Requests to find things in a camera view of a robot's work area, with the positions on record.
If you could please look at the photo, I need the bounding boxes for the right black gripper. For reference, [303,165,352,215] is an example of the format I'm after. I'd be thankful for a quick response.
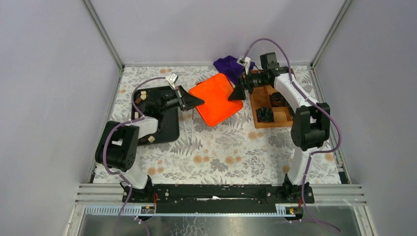
[228,67,268,101]

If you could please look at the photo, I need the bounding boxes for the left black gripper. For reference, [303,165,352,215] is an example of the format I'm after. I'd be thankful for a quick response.
[157,85,204,114]

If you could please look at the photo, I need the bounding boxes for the orange box lid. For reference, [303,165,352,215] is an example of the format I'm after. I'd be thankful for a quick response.
[189,73,243,127]

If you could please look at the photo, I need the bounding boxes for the white handled metal tongs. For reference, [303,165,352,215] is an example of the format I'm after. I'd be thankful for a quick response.
[182,109,194,146]

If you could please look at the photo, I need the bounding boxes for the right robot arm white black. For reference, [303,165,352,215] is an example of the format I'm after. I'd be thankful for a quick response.
[228,53,330,203]

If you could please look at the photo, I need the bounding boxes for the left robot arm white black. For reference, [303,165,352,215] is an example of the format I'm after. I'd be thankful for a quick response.
[95,86,205,202]

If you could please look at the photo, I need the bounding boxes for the wooden compartment organizer box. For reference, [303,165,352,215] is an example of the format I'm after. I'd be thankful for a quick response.
[249,85,293,129]

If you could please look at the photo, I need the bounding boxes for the purple cloth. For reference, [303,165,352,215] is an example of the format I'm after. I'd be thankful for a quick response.
[213,56,244,85]

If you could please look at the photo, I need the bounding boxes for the dark rolled tie left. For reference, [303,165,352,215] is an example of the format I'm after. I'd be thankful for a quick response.
[256,107,274,122]

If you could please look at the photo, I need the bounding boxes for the dark rolled tie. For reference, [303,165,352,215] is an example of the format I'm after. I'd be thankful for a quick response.
[269,92,288,107]
[256,107,274,122]

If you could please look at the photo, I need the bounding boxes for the dark rolled tie middle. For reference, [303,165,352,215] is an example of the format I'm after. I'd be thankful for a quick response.
[269,92,288,107]

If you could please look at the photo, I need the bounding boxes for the black plastic tray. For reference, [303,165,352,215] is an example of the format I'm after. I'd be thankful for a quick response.
[133,86,180,146]

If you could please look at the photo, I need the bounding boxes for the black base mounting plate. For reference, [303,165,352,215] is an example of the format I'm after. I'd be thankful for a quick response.
[122,184,315,214]

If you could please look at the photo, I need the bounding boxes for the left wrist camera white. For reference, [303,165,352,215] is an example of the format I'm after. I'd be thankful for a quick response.
[165,73,179,90]

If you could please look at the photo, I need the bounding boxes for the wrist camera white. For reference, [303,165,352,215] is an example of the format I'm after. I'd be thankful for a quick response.
[237,57,251,74]
[165,73,179,90]

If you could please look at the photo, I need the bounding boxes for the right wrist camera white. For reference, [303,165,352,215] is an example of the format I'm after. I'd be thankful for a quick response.
[237,57,251,74]

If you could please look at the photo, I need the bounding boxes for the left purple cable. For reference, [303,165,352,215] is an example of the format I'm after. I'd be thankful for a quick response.
[102,77,170,236]

